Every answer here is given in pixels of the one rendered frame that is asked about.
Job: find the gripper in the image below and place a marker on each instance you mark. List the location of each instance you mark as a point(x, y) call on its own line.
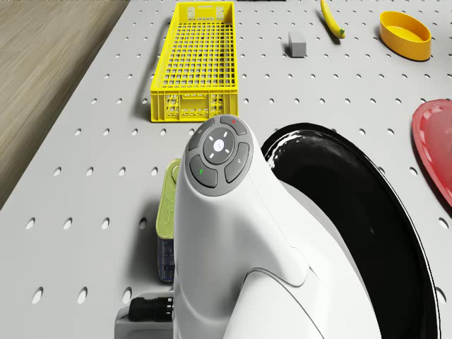
point(148, 318)

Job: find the banana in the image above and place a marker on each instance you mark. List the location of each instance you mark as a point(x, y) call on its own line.
point(330, 19)

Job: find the red plate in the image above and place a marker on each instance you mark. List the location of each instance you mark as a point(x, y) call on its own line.
point(436, 148)

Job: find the yellow bowl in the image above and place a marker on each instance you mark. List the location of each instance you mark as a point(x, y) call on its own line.
point(406, 46)

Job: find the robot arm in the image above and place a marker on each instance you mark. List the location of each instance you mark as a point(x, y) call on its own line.
point(229, 229)

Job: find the yellow basket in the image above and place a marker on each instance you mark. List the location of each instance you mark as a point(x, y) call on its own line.
point(166, 109)

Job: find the grey cube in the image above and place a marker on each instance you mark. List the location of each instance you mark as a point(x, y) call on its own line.
point(296, 44)

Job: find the black plate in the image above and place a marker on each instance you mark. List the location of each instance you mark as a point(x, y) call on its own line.
point(353, 194)

